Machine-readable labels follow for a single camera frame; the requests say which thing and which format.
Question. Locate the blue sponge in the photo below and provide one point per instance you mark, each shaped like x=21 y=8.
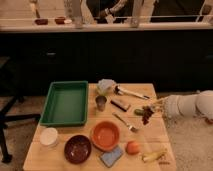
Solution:
x=110 y=158

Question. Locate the orange peach fruit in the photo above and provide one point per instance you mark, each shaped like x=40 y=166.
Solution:
x=132 y=148

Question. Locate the white handled brush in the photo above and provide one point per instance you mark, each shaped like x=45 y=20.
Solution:
x=119 y=89

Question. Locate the green avocado slice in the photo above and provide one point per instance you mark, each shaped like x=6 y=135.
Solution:
x=138 y=112

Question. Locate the dark maroon bowl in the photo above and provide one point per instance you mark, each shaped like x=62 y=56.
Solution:
x=77 y=149

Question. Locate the green plastic tray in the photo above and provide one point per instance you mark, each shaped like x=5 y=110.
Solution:
x=66 y=104

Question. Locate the orange bowl on shelf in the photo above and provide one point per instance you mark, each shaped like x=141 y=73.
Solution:
x=60 y=20

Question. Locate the yellow banana toy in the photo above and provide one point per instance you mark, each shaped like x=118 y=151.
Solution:
x=150 y=157

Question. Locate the dark purple grape bunch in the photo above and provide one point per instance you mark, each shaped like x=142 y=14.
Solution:
x=147 y=113

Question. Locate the white cup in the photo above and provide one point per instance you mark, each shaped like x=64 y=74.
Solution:
x=49 y=137

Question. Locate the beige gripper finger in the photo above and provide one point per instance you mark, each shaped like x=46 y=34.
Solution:
x=157 y=106

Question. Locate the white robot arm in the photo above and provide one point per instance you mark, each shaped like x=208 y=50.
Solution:
x=194 y=105

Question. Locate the red bowl on shelf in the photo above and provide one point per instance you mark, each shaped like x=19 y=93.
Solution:
x=41 y=21

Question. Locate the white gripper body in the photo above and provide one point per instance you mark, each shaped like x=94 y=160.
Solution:
x=171 y=106

